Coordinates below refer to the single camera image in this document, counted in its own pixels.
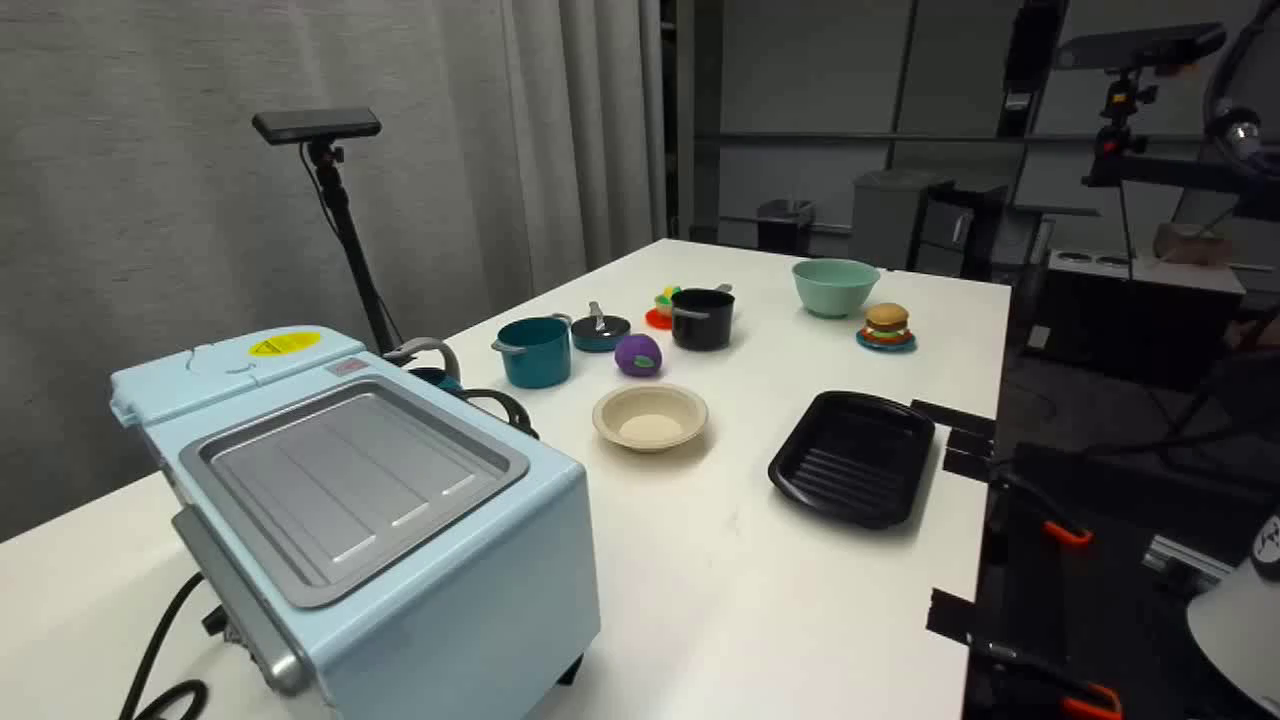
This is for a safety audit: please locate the teal toy pot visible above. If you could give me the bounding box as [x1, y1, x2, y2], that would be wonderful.
[493, 312, 578, 392]

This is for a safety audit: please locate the small teal plate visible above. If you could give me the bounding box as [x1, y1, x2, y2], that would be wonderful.
[854, 326, 922, 357]

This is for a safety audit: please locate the black camera stand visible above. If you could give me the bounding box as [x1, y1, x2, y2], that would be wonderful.
[306, 135, 403, 357]

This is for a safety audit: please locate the white bowl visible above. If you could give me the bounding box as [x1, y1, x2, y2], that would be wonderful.
[590, 380, 712, 456]

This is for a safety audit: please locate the mint green bowl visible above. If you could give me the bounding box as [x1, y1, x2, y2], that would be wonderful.
[790, 256, 883, 326]

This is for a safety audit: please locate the light blue toaster oven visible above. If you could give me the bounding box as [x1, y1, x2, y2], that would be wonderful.
[108, 322, 603, 720]

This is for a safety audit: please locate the black low cabinet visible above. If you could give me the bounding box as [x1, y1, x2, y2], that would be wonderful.
[1034, 243, 1251, 392]

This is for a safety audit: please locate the black grill tray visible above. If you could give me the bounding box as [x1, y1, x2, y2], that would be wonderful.
[764, 390, 941, 532]

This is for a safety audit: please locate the black cable loop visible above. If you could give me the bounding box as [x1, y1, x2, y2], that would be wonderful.
[383, 336, 543, 442]

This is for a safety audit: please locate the dark blue toy pan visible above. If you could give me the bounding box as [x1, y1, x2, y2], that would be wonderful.
[570, 301, 638, 357]

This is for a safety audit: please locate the black toy pot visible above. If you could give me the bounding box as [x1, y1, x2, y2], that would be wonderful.
[670, 282, 739, 357]

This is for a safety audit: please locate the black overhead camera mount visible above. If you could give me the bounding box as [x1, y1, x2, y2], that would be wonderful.
[1093, 64, 1164, 191]

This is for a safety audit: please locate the orange clamp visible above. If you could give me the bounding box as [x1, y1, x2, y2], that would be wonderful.
[1041, 518, 1098, 551]
[1056, 679, 1127, 720]

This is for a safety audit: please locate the purple toy fruit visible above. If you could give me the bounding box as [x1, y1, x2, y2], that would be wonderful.
[614, 329, 670, 380]

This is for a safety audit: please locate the toy burger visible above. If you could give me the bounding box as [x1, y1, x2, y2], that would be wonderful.
[862, 301, 917, 344]

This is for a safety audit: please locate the gray curtain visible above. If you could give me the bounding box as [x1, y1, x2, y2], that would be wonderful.
[0, 0, 672, 537]

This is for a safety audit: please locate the black trash bin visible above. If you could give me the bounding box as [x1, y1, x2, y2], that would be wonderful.
[757, 195, 821, 256]

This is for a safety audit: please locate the black oven power cable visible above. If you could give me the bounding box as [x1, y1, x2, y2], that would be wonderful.
[117, 574, 217, 720]

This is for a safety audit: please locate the black stereo camera bar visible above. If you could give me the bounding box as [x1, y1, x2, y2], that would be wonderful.
[249, 105, 383, 149]

